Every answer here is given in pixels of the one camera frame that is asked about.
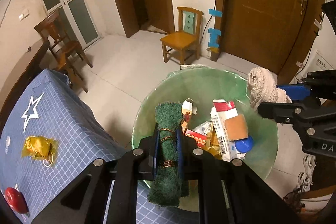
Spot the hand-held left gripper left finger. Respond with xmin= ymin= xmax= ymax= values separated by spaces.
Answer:
xmin=31 ymin=129 xmax=162 ymax=224

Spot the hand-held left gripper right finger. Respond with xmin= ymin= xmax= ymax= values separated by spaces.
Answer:
xmin=175 ymin=129 xmax=306 ymax=224

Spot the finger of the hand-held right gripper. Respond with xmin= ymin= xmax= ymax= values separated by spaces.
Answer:
xmin=276 ymin=70 xmax=336 ymax=102
xmin=257 ymin=98 xmax=336 ymax=140

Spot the ball of beige yarn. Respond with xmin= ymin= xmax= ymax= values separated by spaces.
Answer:
xmin=247 ymin=67 xmax=292 ymax=111

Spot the yellow cardboard box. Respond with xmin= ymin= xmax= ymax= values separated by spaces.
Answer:
xmin=181 ymin=98 xmax=198 ymax=132

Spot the yellow snack packet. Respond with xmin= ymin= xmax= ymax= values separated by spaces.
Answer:
xmin=206 ymin=132 xmax=223 ymax=160

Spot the green scouring pad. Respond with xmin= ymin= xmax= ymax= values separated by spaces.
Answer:
xmin=147 ymin=102 xmax=189 ymax=210

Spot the white cardboard package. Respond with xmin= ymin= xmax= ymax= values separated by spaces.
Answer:
xmin=210 ymin=107 xmax=246 ymax=161

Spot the tan sponge block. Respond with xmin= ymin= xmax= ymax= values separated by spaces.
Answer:
xmin=225 ymin=114 xmax=248 ymax=141

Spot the blue bottle cap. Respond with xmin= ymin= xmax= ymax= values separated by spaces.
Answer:
xmin=234 ymin=135 xmax=254 ymax=153

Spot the green-lined trash bin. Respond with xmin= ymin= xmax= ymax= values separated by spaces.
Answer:
xmin=131 ymin=68 xmax=279 ymax=211

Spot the red patterned box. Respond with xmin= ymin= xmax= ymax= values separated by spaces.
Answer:
xmin=184 ymin=129 xmax=208 ymax=148

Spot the small white sachet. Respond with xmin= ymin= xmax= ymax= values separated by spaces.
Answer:
xmin=193 ymin=121 xmax=210 ymax=135

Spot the brown wooden door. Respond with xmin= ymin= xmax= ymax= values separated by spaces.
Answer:
xmin=215 ymin=0 xmax=327 ymax=77

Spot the small cardboard box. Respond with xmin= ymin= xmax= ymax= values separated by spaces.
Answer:
xmin=207 ymin=47 xmax=220 ymax=62

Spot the blue checkered tablecloth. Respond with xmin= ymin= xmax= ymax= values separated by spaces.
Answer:
xmin=0 ymin=69 xmax=200 ymax=224

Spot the small light wooden chair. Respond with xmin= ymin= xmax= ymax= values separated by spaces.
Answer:
xmin=160 ymin=6 xmax=204 ymax=63

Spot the yellow plastic bag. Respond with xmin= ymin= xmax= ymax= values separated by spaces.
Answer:
xmin=21 ymin=135 xmax=59 ymax=168

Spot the dark wooden chair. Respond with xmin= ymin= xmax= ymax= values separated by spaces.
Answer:
xmin=34 ymin=9 xmax=93 ymax=93

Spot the red apple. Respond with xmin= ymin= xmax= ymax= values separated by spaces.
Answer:
xmin=5 ymin=187 xmax=29 ymax=213

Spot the tangled white cable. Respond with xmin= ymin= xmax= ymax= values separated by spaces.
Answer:
xmin=298 ymin=154 xmax=317 ymax=191

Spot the white wall poster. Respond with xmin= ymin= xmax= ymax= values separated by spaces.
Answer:
xmin=306 ymin=49 xmax=328 ymax=77

